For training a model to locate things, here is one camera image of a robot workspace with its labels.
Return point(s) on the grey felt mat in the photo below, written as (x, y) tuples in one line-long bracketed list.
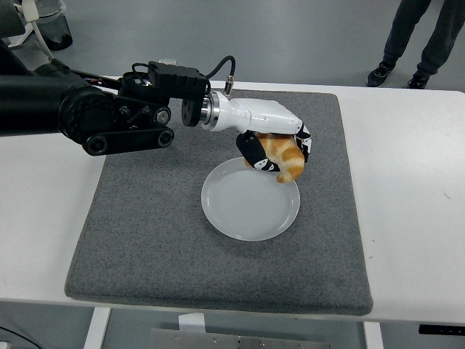
[(181, 254)]

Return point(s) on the white chair base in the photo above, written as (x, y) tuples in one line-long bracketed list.
[(30, 9)]

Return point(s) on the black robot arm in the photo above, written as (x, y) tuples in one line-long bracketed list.
[(91, 112)]

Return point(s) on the golden croissant bread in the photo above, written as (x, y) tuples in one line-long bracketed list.
[(287, 160)]

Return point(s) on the black table control panel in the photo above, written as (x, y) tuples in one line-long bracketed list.
[(441, 329)]

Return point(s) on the person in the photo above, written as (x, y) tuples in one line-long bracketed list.
[(403, 29)]

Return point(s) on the grey metal plate with screws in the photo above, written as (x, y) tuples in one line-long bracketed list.
[(232, 341)]

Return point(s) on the round grey plate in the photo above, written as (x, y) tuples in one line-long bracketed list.
[(247, 211)]

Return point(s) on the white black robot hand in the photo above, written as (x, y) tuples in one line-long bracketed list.
[(261, 114)]

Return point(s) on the black trash bin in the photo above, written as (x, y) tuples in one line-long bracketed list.
[(58, 32)]

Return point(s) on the grey chair seat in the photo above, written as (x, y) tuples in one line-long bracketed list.
[(9, 18)]

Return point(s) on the metal floor socket box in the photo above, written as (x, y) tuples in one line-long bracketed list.
[(168, 60)]

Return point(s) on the white table leg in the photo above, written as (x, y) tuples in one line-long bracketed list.
[(373, 338), (96, 331)]

